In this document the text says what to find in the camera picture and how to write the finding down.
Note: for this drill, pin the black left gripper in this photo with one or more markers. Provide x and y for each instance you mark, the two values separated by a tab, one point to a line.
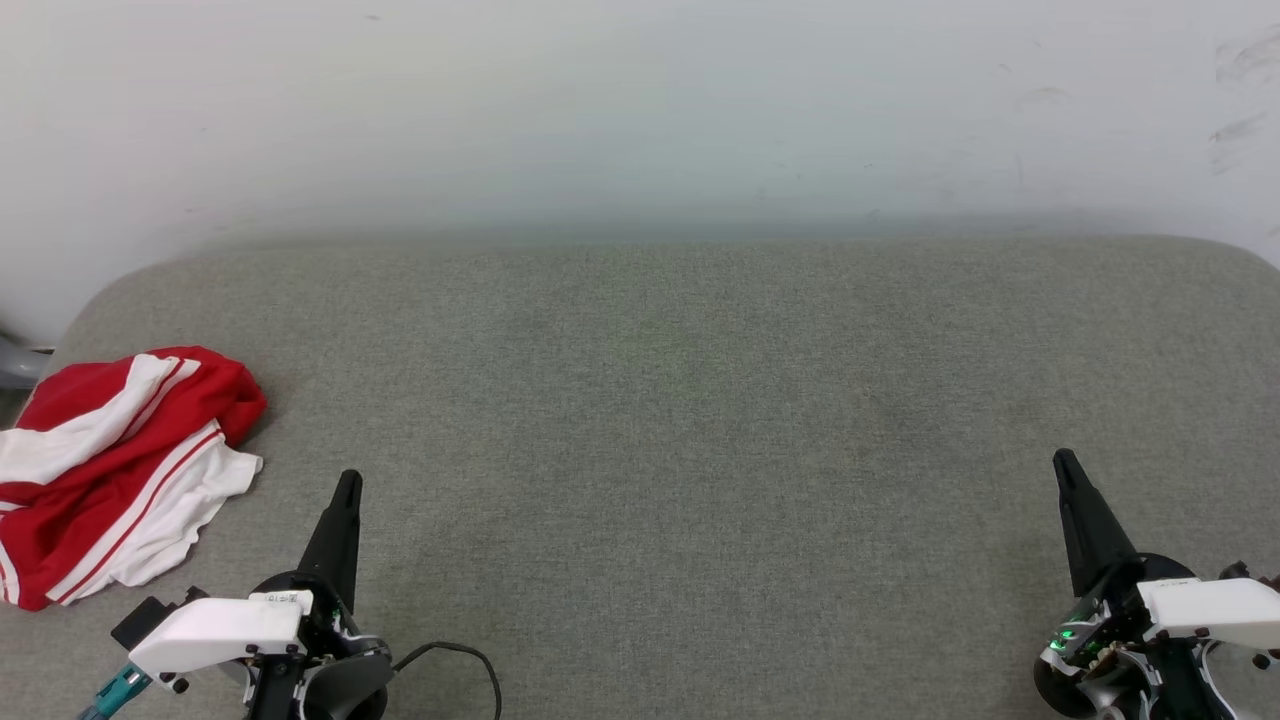
340	680

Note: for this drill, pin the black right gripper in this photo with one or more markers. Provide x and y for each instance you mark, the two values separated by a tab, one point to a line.
1100	650

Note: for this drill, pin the red and white garment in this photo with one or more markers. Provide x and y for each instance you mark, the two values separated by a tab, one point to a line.
100	480

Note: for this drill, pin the grey fabric sofa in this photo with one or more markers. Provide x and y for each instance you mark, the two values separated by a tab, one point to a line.
650	450

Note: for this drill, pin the teal left camera plug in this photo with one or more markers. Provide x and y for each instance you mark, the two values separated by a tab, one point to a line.
120	690

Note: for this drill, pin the grey metal frame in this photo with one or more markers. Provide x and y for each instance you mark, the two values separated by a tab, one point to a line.
15	365

